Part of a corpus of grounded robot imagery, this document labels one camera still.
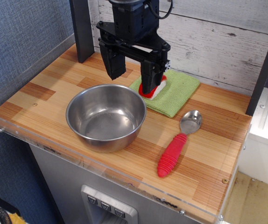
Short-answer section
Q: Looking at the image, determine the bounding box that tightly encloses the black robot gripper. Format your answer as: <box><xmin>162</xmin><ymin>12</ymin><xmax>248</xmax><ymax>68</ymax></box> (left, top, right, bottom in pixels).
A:
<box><xmin>96</xmin><ymin>0</ymin><xmax>170</xmax><ymax>94</ymax></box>

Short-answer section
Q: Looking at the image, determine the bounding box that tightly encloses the red and white toy sushi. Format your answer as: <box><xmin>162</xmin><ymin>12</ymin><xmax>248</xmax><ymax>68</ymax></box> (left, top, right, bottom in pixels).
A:
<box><xmin>138</xmin><ymin>75</ymin><xmax>167</xmax><ymax>100</ymax></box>

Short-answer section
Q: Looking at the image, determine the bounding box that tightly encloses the green folded towel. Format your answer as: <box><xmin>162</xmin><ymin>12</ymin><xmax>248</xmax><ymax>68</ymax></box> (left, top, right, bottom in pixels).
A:
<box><xmin>130</xmin><ymin>70</ymin><xmax>200</xmax><ymax>118</ymax></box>

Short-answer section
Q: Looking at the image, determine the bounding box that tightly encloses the stainless steel bowl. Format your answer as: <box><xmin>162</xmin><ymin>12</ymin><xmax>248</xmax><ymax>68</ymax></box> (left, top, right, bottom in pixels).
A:
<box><xmin>66</xmin><ymin>84</ymin><xmax>147</xmax><ymax>153</ymax></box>

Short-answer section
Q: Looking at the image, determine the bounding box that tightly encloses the clear acrylic table guard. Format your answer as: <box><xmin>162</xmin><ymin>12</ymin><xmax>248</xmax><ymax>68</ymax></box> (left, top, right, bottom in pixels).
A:
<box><xmin>0</xmin><ymin>34</ymin><xmax>251</xmax><ymax>224</ymax></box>

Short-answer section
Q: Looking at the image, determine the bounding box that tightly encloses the grey toy fridge cabinet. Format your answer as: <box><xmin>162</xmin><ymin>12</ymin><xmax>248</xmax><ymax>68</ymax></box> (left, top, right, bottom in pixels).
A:
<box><xmin>30</xmin><ymin>146</ymin><xmax>197</xmax><ymax>224</ymax></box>

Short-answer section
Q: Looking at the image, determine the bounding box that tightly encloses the silver dispenser button panel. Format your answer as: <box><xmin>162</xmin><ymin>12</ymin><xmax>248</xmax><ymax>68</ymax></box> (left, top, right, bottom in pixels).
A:
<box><xmin>81</xmin><ymin>185</ymin><xmax>138</xmax><ymax>224</ymax></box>

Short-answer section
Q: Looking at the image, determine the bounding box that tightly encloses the white ribbed side appliance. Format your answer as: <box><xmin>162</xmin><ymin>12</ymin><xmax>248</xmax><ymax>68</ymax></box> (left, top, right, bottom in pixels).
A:
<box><xmin>238</xmin><ymin>88</ymin><xmax>268</xmax><ymax>184</ymax></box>

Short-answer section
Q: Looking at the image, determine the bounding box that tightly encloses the black and yellow object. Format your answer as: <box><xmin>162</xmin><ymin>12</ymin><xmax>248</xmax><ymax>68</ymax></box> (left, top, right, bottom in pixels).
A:
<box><xmin>0</xmin><ymin>198</ymin><xmax>27</xmax><ymax>224</ymax></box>

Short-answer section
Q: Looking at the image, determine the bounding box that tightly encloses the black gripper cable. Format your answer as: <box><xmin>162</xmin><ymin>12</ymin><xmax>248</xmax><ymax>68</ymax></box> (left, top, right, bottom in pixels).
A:
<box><xmin>146</xmin><ymin>0</ymin><xmax>174</xmax><ymax>20</ymax></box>

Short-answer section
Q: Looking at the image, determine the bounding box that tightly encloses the dark left frame post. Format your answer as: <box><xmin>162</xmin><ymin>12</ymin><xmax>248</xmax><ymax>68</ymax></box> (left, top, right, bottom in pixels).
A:
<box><xmin>69</xmin><ymin>0</ymin><xmax>95</xmax><ymax>63</ymax></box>

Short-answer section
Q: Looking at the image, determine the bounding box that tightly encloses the dark frame post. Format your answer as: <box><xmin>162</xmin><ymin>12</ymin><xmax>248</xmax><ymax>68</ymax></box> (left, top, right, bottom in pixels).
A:
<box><xmin>69</xmin><ymin>0</ymin><xmax>95</xmax><ymax>63</ymax></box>
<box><xmin>246</xmin><ymin>52</ymin><xmax>268</xmax><ymax>116</ymax></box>

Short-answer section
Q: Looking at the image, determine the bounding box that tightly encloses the spoon with red handle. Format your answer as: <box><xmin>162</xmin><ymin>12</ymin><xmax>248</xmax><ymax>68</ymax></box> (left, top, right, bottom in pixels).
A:
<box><xmin>157</xmin><ymin>110</ymin><xmax>202</xmax><ymax>177</ymax></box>

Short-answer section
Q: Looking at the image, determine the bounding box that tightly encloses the dark right frame post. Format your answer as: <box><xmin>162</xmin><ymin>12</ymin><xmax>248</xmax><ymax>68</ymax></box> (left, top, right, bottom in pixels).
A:
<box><xmin>246</xmin><ymin>52</ymin><xmax>268</xmax><ymax>116</ymax></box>

